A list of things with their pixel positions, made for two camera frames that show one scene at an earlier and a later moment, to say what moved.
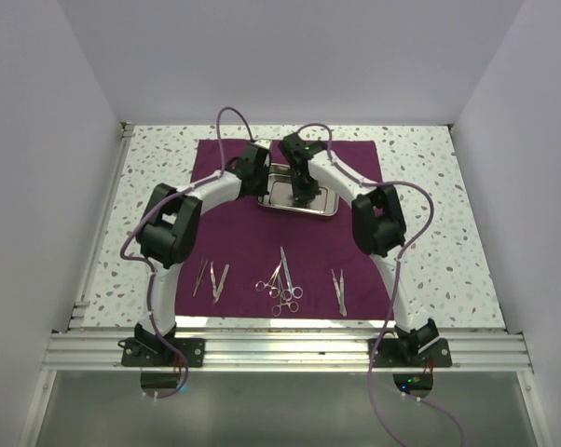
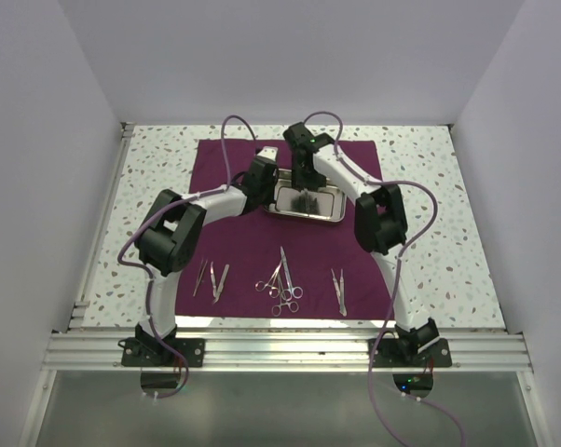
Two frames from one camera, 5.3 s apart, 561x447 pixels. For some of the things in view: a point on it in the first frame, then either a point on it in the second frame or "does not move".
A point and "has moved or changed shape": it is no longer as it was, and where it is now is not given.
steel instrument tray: [281, 194] has moved or changed shape
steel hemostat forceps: [292, 305] does not move
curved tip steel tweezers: [216, 291] does not move
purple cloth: [250, 265] does not move
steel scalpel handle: [343, 308] -> [336, 287]
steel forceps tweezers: [200, 275] does not move
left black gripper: [263, 190] -> [269, 197]
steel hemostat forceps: [274, 291] does not move
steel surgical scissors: [294, 291] does not move
